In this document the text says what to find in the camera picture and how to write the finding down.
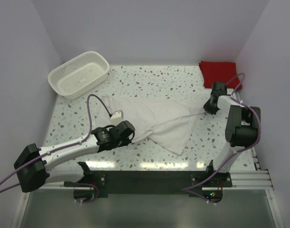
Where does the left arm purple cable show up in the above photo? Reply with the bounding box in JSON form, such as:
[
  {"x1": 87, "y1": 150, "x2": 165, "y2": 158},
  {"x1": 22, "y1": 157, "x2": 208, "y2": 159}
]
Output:
[{"x1": 0, "y1": 94, "x2": 112, "y2": 204}]

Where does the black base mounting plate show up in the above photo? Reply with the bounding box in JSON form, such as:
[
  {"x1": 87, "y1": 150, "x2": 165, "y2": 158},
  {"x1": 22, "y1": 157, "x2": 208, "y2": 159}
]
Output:
[{"x1": 64, "y1": 171, "x2": 232, "y2": 202}]

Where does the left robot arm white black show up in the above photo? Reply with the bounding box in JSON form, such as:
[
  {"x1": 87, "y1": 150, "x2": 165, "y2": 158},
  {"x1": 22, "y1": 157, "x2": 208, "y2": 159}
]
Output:
[{"x1": 14, "y1": 121, "x2": 135, "y2": 193}]

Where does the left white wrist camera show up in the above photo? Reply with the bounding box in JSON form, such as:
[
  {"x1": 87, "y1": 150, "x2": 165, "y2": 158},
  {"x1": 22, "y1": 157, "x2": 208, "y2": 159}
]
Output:
[{"x1": 109, "y1": 110, "x2": 124, "y2": 126}]

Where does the white t shirt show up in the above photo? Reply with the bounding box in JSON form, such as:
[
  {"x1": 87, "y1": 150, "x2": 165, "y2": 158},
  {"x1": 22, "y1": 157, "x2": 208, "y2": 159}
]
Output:
[{"x1": 95, "y1": 95, "x2": 204, "y2": 155}]

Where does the folded red t shirt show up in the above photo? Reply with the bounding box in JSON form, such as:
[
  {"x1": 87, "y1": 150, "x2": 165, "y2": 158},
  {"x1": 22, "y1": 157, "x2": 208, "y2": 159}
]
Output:
[{"x1": 199, "y1": 61, "x2": 237, "y2": 88}]

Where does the white plastic perforated basket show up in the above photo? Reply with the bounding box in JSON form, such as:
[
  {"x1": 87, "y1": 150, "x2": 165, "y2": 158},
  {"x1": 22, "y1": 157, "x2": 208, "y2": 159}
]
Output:
[{"x1": 48, "y1": 51, "x2": 109, "y2": 100}]

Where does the aluminium extrusion rail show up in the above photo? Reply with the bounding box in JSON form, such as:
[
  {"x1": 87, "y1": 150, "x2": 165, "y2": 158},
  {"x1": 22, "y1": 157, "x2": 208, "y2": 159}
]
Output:
[{"x1": 23, "y1": 154, "x2": 275, "y2": 190}]

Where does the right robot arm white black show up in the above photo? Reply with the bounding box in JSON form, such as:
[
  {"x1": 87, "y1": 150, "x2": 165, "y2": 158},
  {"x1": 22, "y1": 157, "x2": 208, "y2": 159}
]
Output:
[{"x1": 203, "y1": 82, "x2": 261, "y2": 187}]

